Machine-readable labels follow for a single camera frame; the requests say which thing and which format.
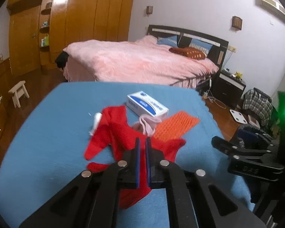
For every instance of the pink cloth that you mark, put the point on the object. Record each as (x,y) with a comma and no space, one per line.
(147,123)

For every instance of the small wall lamp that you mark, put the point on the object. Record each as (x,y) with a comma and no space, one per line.
(149,9)

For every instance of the white and blue box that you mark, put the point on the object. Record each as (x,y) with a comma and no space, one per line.
(144,102)

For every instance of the air conditioner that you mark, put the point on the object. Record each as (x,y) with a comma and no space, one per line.
(273,4)

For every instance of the blue pillow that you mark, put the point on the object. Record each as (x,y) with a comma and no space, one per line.
(167,40)
(200,45)

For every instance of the yellow plush toy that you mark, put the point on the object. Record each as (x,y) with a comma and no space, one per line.
(238,75)

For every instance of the small wooden stool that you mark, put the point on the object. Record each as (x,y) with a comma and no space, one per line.
(18,89)

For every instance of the red cloth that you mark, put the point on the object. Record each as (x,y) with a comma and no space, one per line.
(114,128)

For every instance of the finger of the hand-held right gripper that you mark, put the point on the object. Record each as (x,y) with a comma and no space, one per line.
(228,146)
(248,134)

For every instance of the yellow power strip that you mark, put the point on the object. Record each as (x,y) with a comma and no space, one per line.
(205,95)

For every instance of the white bathroom scale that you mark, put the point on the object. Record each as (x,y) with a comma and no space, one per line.
(238,116)

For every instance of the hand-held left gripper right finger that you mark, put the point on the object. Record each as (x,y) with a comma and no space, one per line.
(148,161)

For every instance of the wall socket panel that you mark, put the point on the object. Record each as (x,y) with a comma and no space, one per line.
(232,48)

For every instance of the pink blanket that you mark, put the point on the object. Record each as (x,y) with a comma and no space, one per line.
(133,59)

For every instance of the orange foam net sleeve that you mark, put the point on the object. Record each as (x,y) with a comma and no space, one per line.
(175,124)

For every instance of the large wall lamp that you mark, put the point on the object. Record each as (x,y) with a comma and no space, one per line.
(237,23)

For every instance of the plaid cloth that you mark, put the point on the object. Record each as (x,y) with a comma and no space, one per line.
(256,105)

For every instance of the wooden side desk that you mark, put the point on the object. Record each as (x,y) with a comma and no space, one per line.
(1,114)

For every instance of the dark wooden bed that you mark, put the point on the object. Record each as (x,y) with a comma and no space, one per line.
(204,34)

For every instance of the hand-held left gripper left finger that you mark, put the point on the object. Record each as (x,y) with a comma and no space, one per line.
(137,161)

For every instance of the blue table cloth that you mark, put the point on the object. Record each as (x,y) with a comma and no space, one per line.
(49,135)

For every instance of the dark bag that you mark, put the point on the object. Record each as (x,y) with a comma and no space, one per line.
(263,95)

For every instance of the dark nightstand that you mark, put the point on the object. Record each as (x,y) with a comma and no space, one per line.
(229,87)

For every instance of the brown dotted pillow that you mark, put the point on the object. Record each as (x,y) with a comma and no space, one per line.
(187,53)

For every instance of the wooden wardrobe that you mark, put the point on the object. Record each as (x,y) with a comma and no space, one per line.
(85,16)

